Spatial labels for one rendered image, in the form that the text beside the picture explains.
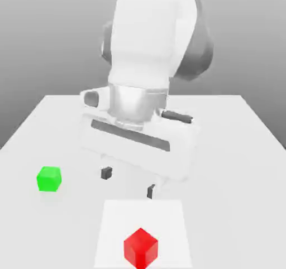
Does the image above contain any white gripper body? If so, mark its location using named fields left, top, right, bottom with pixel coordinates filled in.
left=79, top=112, right=200, bottom=182

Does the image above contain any small green cube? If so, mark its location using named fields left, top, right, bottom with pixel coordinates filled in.
left=36, top=166, right=63, bottom=193

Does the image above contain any small red cube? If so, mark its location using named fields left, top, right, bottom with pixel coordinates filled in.
left=123, top=227, right=159, bottom=269

